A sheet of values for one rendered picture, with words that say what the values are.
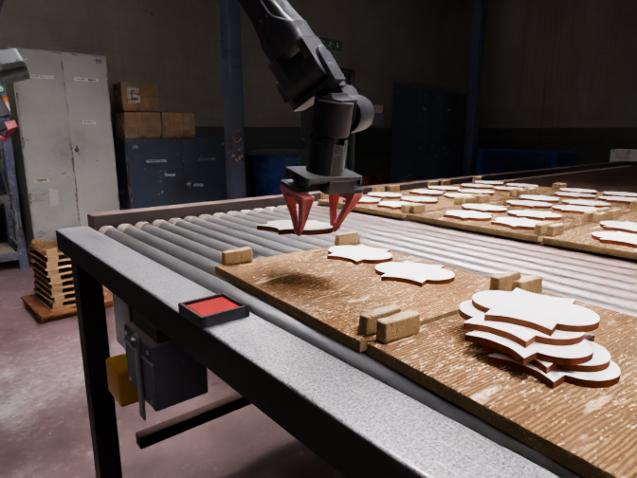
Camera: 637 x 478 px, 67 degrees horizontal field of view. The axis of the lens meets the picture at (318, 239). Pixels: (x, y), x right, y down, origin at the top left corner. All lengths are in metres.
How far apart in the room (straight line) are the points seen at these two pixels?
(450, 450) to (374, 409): 0.08
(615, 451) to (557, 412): 0.06
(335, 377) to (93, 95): 4.82
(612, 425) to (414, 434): 0.16
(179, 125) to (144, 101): 0.44
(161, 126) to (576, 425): 5.33
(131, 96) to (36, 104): 0.91
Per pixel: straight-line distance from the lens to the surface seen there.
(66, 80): 5.17
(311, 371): 0.56
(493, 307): 0.60
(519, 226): 1.33
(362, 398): 0.51
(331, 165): 0.70
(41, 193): 5.12
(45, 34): 5.76
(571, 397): 0.52
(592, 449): 0.46
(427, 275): 0.82
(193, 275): 0.93
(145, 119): 5.53
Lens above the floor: 1.18
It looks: 13 degrees down
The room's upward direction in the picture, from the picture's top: straight up
